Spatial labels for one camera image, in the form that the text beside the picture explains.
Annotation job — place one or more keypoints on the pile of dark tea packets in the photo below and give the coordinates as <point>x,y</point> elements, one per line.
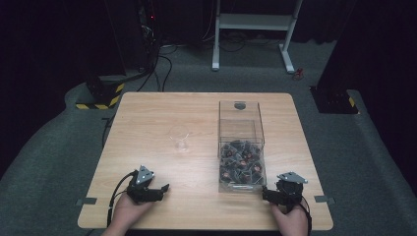
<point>242,164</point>

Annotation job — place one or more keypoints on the clear glass cup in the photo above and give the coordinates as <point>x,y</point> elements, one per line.
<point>179,140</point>

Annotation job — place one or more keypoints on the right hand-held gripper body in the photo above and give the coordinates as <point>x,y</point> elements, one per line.
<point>289,188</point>

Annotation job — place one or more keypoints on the black stand, yellow-striped base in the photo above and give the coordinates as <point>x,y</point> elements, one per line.
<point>103,95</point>

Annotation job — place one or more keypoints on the person's left hand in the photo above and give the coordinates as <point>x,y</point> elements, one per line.
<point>128,209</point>

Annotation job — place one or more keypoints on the clear plastic drawer box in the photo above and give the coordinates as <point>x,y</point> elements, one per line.
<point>241,124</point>

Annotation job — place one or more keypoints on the wooden table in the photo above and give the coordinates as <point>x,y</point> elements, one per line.
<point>196,203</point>

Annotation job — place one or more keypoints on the grey tape strip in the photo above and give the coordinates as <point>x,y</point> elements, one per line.
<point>86,201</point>
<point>324,199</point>

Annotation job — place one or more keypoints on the white metal stand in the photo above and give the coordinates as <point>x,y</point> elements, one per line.
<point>254,21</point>

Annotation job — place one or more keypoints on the small red floor object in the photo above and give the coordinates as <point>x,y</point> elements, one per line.
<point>297,74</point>

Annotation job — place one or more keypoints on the black stand base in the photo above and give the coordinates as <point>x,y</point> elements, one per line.
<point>333,100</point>

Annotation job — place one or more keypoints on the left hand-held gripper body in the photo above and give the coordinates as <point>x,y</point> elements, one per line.
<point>141,183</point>

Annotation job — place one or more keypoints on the dark equipment rack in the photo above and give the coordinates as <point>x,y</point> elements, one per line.
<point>148,32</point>

